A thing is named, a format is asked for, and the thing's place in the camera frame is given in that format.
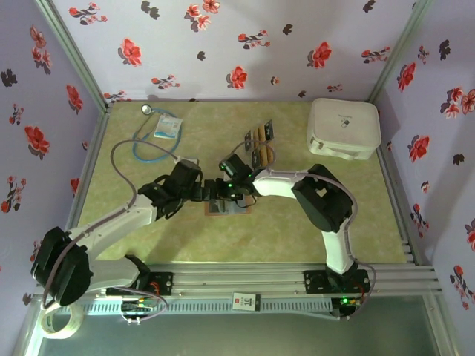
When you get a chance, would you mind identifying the brown leather card holder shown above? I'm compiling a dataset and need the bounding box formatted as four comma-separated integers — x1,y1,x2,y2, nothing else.
204,198,253,217

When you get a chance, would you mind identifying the white blue sealed packet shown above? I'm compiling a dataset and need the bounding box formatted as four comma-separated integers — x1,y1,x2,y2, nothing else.
153,113,183,140

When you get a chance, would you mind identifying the blue stethoscope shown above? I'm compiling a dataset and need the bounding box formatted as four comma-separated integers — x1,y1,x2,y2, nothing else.
132,104,183,164

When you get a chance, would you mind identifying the red white label tag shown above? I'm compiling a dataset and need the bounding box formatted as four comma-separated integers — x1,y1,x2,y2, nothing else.
232,291,261,312

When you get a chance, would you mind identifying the white zip case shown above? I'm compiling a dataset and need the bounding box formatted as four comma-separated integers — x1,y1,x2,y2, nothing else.
306,98,382,161

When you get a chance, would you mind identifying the small controller circuit board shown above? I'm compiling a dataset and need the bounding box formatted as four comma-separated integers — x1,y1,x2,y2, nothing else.
339,296,363,311
120,300,157,312

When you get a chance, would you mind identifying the clear tape roll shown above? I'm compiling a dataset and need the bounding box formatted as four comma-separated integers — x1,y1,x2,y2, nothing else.
39,302,83,340

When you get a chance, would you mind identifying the grey left arm cable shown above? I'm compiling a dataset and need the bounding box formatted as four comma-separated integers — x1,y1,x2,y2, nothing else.
40,139,186,326

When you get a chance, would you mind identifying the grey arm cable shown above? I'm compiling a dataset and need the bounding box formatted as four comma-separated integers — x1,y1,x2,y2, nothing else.
40,139,186,326
229,139,379,322

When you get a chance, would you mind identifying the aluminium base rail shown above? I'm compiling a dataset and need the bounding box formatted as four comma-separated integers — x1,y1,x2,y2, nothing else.
35,263,445,297

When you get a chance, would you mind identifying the aluminium side rail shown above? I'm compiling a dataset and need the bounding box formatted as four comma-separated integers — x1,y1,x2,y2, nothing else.
373,102,422,266
57,103,112,270

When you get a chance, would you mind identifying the grey slotted cable duct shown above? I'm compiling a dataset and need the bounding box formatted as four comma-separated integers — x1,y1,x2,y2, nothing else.
79,298,333,316

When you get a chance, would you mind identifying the grey right arm cable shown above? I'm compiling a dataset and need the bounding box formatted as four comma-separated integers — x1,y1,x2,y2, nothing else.
229,139,379,322

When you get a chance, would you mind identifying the aluminium corner post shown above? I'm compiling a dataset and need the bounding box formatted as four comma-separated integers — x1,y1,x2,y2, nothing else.
367,0,435,105
33,0,112,112

